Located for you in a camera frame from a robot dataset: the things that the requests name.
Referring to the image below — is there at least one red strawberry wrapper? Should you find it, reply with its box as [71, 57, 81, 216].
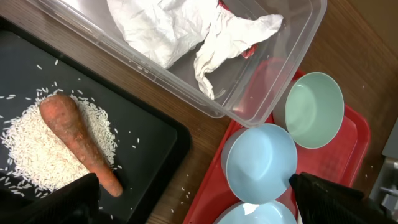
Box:
[218, 0, 258, 59]

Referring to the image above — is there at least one white napkin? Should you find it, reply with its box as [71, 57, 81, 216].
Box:
[107, 0, 284, 99]

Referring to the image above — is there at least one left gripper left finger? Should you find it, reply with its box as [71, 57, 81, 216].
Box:
[1, 174, 101, 224]

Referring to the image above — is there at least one black tray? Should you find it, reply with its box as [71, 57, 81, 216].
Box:
[1, 19, 192, 223]

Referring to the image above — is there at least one white rice pile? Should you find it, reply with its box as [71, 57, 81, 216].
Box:
[0, 58, 141, 218]

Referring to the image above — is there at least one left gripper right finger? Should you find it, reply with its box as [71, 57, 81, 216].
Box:
[289, 172, 397, 224]

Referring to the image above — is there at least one red serving tray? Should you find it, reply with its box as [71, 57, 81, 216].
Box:
[185, 105, 370, 223]

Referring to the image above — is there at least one light blue plate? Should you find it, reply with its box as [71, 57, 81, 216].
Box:
[213, 200, 297, 224]

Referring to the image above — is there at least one light blue bowl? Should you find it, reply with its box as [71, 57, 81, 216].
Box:
[221, 123, 298, 204]

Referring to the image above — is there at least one clear plastic bin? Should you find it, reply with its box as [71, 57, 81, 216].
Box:
[34, 0, 327, 128]

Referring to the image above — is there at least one grey dishwasher rack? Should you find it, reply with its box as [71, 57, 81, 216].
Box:
[369, 121, 397, 216]

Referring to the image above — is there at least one orange carrot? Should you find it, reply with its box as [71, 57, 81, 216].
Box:
[39, 94, 123, 197]

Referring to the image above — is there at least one green bowl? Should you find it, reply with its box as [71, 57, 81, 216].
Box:
[272, 72, 345, 149]

